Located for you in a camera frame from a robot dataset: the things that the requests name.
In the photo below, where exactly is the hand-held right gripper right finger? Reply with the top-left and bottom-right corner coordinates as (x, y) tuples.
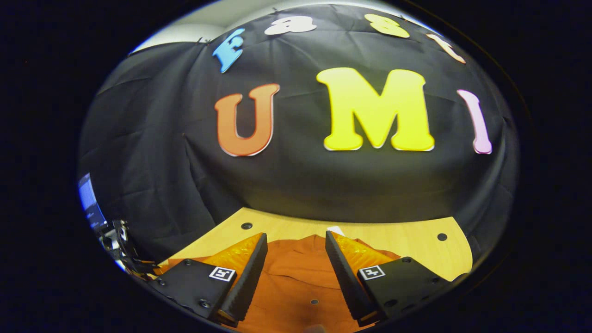
(325, 230), (468, 327)

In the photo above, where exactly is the black backdrop cloth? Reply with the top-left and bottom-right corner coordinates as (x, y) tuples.
(78, 4), (519, 278)

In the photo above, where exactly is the grey metal rig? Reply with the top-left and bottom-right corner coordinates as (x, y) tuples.
(99, 219), (158, 280)

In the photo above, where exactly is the rust orange button-up garment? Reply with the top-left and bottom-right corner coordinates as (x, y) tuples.
(155, 234), (401, 333)

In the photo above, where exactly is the blue screen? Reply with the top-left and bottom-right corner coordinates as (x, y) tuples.
(78, 173), (107, 230)

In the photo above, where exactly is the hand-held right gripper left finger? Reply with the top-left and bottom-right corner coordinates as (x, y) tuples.
(150, 233), (269, 328)

